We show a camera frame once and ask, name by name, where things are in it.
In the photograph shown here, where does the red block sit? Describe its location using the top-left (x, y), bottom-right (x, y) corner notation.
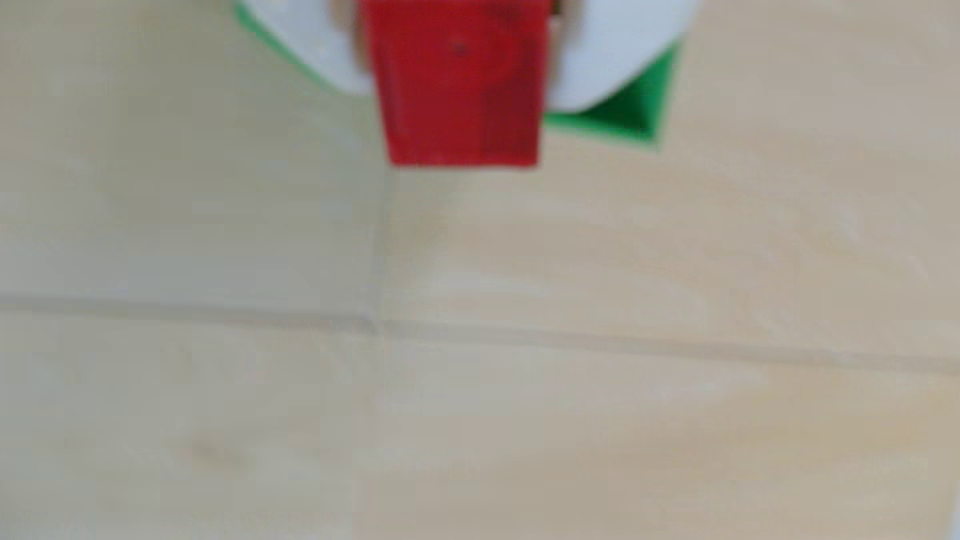
top-left (358, 0), bottom-right (555, 170)

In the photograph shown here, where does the green box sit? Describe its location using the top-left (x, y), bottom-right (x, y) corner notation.
top-left (232, 0), bottom-right (684, 151)

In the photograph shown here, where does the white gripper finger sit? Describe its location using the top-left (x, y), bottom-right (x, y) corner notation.
top-left (547, 0), bottom-right (702, 115)
top-left (240, 0), bottom-right (376, 97)

